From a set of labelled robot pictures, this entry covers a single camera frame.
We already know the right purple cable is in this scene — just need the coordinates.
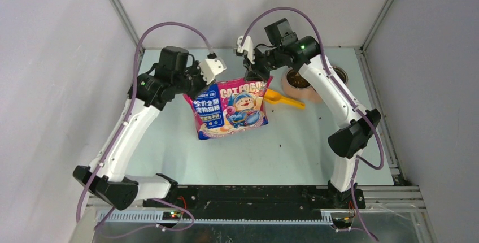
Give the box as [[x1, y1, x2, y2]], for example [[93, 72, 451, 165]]
[[239, 7, 385, 242]]

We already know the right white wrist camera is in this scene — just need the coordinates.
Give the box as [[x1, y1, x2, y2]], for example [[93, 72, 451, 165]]
[[234, 35, 255, 64]]

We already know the electronics board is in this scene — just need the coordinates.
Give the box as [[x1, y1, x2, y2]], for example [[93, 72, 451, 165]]
[[162, 211, 182, 222], [331, 216, 354, 232]]

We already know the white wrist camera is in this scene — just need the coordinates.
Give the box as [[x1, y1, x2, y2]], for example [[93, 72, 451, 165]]
[[199, 58, 227, 84], [234, 35, 255, 64]]

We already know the colourful pet food bag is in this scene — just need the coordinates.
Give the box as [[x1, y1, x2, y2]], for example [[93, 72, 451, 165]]
[[184, 77, 273, 140]]

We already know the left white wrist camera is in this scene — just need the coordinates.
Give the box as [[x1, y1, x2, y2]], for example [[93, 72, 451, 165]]
[[199, 58, 227, 84]]

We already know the pink double bowl stand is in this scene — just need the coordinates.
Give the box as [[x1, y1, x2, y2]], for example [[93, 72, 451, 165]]
[[281, 66, 351, 104]]

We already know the right steel bowl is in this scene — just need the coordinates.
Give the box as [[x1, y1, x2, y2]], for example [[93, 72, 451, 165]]
[[332, 66, 349, 85]]

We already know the steel bowl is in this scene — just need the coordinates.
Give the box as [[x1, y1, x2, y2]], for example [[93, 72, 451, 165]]
[[286, 68, 312, 90], [332, 66, 349, 85]]

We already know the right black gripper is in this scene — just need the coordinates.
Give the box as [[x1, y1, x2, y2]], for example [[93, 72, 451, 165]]
[[244, 46, 284, 83]]

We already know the right electronics board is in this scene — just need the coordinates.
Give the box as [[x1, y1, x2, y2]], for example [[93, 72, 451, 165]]
[[331, 216, 354, 232]]

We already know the yellow plastic scoop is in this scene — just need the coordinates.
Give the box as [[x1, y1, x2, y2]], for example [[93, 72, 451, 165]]
[[264, 89, 306, 109]]

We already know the left steel bowl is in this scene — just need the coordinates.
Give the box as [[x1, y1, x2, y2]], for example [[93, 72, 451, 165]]
[[286, 68, 312, 90]]

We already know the purple cable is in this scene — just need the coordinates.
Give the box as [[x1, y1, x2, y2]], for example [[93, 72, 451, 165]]
[[239, 7, 385, 242], [75, 21, 217, 240]]

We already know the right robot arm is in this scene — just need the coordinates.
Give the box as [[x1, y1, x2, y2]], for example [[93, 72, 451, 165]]
[[236, 18, 381, 208]]

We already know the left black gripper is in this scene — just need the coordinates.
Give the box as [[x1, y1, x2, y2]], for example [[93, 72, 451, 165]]
[[173, 60, 215, 101]]

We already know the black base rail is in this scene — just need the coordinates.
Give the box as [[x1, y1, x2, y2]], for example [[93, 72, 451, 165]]
[[165, 185, 366, 222]]

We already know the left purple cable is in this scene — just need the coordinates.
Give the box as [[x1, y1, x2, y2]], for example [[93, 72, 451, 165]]
[[75, 21, 217, 240]]

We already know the brown pet food kibble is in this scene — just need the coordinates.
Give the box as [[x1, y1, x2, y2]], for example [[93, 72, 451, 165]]
[[287, 71, 311, 88]]

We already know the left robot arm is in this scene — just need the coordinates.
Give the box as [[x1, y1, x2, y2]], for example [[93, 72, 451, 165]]
[[73, 46, 225, 210]]

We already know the left electronics board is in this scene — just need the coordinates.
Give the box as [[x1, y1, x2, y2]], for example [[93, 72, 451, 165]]
[[162, 211, 182, 222]]

